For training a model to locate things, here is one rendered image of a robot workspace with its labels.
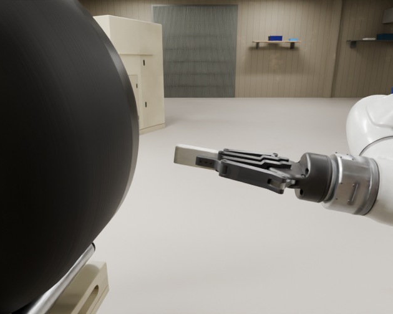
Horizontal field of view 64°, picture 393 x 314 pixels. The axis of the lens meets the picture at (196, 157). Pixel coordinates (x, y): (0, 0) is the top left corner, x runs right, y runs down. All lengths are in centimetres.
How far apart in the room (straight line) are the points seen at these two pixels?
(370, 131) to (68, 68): 48
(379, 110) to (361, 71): 1329
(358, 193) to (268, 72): 1224
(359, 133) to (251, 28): 1203
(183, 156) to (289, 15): 1252
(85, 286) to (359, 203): 52
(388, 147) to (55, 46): 49
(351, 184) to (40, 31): 44
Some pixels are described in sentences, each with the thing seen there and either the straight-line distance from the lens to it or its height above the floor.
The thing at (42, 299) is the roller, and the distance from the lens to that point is 62.
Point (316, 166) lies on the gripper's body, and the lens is 48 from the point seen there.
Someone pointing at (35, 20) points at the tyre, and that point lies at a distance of 42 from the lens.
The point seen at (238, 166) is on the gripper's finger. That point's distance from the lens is 46.
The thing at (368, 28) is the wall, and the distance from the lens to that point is 1398.
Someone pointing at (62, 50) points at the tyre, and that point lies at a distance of 42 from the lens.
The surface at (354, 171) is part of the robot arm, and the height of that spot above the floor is 115.
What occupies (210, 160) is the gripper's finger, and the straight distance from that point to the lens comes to 48.
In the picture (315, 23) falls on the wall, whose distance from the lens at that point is 1320.
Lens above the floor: 129
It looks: 17 degrees down
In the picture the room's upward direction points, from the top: straight up
